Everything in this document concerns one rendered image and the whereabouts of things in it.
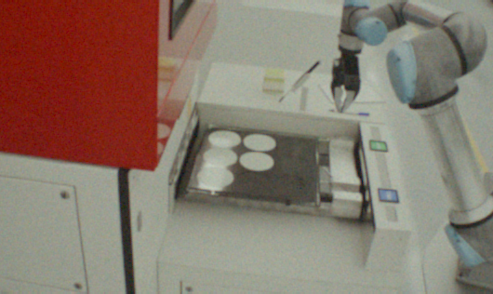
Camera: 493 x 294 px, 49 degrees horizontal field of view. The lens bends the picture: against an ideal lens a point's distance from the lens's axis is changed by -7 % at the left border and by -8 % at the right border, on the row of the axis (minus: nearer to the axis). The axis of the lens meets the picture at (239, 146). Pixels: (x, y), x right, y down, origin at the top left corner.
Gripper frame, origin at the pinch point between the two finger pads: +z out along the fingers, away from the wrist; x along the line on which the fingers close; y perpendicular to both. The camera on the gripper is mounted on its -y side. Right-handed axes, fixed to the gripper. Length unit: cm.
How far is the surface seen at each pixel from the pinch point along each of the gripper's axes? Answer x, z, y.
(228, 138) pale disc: 33.1, 14.7, 4.0
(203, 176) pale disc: 39.3, 14.4, -18.1
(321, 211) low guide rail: 5.4, 20.8, -22.7
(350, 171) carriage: -4.5, 16.7, -7.3
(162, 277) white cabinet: 48, 28, -46
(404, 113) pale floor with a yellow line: -93, 108, 213
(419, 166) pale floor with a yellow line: -86, 107, 141
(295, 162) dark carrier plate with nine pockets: 12.8, 14.7, -7.2
